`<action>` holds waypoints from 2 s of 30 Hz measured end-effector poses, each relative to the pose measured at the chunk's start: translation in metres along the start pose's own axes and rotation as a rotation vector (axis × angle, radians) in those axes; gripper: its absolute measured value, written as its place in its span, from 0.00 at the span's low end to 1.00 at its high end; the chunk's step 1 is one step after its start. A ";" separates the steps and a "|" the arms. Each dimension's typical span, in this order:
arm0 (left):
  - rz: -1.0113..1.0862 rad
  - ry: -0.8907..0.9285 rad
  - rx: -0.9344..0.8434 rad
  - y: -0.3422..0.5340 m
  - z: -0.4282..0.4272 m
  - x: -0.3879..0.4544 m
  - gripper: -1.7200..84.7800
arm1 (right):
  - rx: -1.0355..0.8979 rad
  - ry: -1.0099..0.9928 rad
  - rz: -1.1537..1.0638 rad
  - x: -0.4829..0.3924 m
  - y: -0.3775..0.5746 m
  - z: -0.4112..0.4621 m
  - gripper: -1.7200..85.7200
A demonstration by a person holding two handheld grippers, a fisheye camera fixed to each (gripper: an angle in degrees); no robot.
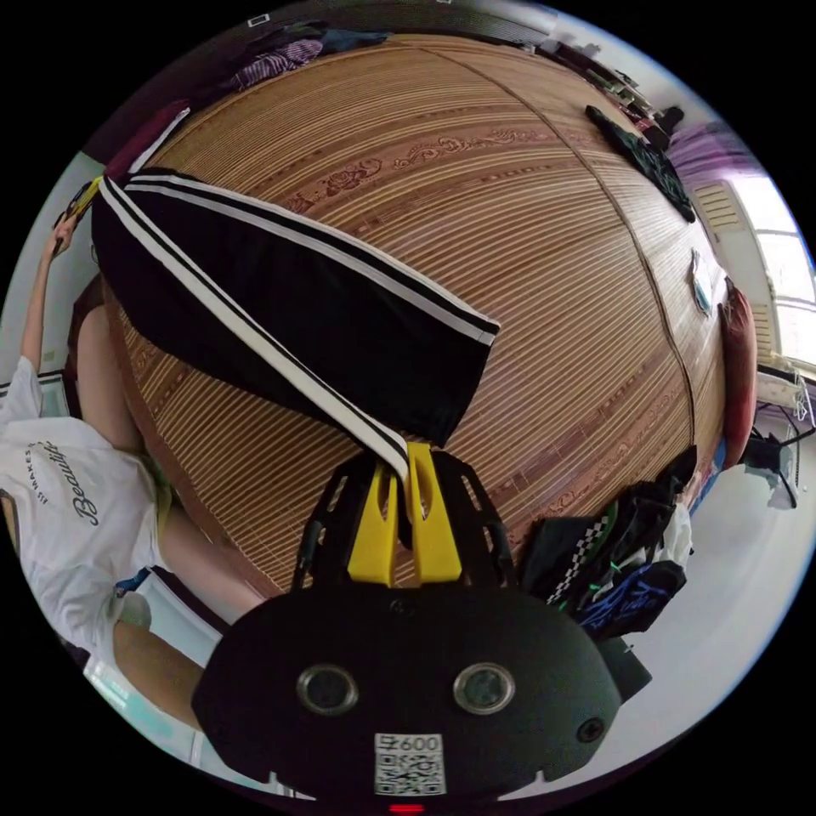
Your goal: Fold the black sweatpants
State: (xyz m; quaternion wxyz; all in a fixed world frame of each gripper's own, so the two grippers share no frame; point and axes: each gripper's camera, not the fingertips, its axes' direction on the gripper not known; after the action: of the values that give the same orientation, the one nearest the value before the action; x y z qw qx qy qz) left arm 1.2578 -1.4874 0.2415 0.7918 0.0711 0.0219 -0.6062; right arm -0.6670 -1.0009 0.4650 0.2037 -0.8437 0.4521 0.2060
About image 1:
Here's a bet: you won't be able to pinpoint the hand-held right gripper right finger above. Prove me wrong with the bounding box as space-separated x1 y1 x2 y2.
405 440 462 586

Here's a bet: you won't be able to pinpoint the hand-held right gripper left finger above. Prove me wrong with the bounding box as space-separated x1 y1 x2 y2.
348 461 401 587

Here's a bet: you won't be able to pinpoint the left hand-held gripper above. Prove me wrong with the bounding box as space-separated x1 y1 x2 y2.
50 175 105 256

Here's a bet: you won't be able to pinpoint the black sweatpants with white stripes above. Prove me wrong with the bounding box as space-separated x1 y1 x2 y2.
90 167 502 480

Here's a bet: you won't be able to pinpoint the person's left forearm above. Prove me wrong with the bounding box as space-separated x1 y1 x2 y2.
20 245 70 374

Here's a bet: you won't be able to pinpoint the person's left hand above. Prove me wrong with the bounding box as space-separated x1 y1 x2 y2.
42 219 75 263

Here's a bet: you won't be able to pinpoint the dark red folded cloth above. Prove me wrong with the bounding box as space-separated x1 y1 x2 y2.
104 99 192 182

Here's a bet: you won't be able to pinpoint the pile of clothes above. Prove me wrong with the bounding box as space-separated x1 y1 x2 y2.
219 22 391 92
519 445 700 641

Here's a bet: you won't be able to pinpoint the bed with woven mat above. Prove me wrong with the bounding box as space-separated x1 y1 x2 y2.
101 32 734 604

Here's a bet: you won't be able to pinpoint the person's body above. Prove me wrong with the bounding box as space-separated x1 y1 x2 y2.
0 275 269 769

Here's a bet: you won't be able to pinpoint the dark red pillow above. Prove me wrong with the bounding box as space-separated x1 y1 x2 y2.
718 277 761 470

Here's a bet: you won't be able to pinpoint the small white and teal packet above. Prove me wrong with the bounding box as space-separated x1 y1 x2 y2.
689 248 714 317

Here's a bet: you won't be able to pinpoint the black garment with green print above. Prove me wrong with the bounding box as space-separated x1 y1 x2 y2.
584 104 697 224

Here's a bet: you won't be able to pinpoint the window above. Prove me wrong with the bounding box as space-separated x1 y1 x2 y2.
749 175 816 374

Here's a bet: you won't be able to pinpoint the purple curtain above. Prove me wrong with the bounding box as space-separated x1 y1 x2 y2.
669 119 757 187

